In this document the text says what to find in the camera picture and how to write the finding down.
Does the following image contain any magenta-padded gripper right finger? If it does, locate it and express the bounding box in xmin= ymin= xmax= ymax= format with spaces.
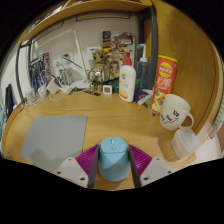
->
xmin=127 ymin=144 xmax=175 ymax=189

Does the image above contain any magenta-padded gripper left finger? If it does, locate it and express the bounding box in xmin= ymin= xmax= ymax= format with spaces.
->
xmin=54 ymin=145 xmax=100 ymax=189

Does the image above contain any light blue computer mouse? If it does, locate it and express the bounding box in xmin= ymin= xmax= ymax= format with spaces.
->
xmin=97 ymin=136 xmax=131 ymax=182

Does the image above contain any grey mouse pad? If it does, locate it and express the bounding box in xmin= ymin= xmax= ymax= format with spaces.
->
xmin=20 ymin=115 xmax=89 ymax=174

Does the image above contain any clear plastic container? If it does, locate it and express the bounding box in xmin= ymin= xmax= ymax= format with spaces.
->
xmin=171 ymin=127 xmax=200 ymax=160

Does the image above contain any white printed mug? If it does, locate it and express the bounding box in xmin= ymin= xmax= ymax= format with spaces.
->
xmin=159 ymin=93 xmax=195 ymax=131

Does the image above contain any clear glass cup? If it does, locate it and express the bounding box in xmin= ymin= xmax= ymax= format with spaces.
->
xmin=25 ymin=88 xmax=37 ymax=104

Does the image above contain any white power adapter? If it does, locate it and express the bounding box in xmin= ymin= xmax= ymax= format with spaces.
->
xmin=46 ymin=79 xmax=61 ymax=96

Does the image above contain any red chip can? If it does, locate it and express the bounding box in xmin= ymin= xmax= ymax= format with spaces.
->
xmin=149 ymin=55 xmax=178 ymax=115

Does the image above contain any small white desk clock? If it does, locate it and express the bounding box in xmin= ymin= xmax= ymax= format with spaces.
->
xmin=102 ymin=84 xmax=113 ymax=95

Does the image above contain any white lotion bottle red pump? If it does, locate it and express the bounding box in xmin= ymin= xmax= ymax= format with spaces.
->
xmin=118 ymin=52 xmax=137 ymax=103

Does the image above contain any metal cup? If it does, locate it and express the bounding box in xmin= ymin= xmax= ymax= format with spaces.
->
xmin=63 ymin=68 xmax=74 ymax=85

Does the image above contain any black bag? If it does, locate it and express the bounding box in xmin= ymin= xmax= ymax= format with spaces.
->
xmin=4 ymin=83 xmax=16 ymax=119

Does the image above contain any brown tree figure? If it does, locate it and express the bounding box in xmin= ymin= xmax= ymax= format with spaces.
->
xmin=88 ymin=49 xmax=109 ymax=93

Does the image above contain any blue robot model box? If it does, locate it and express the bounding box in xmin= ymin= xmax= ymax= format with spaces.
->
xmin=28 ymin=52 xmax=52 ymax=91

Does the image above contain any white desk lamp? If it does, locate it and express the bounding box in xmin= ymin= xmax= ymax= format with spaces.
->
xmin=31 ymin=28 xmax=93 ymax=91

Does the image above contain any colourful picture box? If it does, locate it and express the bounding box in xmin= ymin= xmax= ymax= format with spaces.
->
xmin=102 ymin=30 xmax=137 ymax=81

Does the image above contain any dark grey metal frame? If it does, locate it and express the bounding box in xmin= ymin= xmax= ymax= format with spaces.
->
xmin=14 ymin=6 xmax=159 ymax=108

